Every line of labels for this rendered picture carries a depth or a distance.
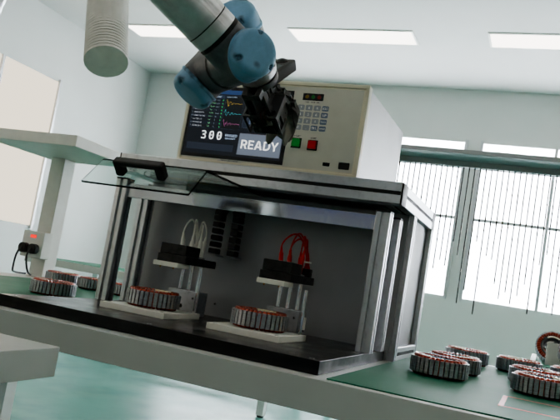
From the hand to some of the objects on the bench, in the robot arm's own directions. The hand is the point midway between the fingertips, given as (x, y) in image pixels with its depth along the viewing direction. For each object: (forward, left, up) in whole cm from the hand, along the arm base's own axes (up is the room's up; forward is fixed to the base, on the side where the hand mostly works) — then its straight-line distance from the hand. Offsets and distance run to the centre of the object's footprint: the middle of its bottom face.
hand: (287, 134), depth 146 cm
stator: (-7, -4, -40) cm, 41 cm away
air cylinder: (+5, +21, -42) cm, 47 cm away
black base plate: (-6, +8, -44) cm, 45 cm away
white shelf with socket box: (+40, +104, -44) cm, 120 cm away
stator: (+3, +60, -44) cm, 74 cm away
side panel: (+35, -21, -44) cm, 60 cm away
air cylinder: (+8, -3, -42) cm, 42 cm away
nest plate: (-7, -4, -42) cm, 42 cm away
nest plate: (-9, +20, -42) cm, 47 cm away
